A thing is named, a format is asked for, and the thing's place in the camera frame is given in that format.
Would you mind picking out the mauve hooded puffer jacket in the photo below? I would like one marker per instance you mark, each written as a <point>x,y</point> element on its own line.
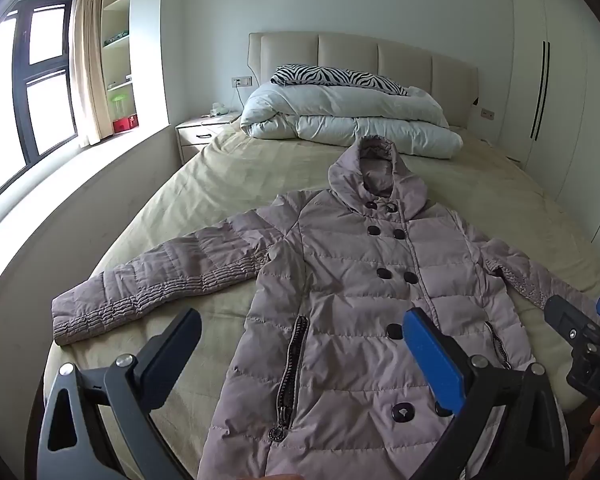
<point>350,285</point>

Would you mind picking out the white wall shelf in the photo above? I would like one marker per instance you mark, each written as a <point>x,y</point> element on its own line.
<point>120,60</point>

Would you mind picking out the white folded duvet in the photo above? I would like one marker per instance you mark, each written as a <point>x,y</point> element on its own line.
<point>360,117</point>

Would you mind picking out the person's right hand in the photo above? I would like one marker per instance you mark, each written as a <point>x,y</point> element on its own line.
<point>592,452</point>

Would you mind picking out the red box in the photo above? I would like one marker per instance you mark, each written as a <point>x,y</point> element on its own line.
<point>125,124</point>

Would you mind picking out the white wardrobe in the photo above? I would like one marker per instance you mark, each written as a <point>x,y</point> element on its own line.
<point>555,100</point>

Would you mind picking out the green plastic item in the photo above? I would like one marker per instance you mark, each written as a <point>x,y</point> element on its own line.
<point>117,105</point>

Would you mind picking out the green items on shelf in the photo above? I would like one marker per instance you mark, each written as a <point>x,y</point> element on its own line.
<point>116,38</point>

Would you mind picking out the beige nightstand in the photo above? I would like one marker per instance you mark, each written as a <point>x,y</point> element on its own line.
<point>202,132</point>

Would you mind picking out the bed with beige sheet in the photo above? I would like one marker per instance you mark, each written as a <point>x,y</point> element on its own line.
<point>240,180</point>

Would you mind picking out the white item on nightstand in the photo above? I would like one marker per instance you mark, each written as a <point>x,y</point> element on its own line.
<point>220,109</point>

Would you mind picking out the silver wall socket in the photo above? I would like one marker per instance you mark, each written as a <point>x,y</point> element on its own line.
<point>242,81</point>

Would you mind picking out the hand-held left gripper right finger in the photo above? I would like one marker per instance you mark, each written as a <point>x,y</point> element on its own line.
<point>432,360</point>

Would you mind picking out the zebra print pillow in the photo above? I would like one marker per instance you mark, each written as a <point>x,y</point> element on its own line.
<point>330,76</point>

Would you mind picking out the beige curtain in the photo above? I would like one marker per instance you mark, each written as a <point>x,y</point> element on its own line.
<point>87,65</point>

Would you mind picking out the black framed window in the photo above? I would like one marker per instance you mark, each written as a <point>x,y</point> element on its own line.
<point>40,80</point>

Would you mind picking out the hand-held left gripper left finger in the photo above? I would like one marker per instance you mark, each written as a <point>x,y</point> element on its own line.
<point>176,357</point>

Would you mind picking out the white wall socket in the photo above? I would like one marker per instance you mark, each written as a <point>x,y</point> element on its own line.
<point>488,113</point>

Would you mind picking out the beige padded headboard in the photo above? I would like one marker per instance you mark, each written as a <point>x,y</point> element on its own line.
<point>350,55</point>

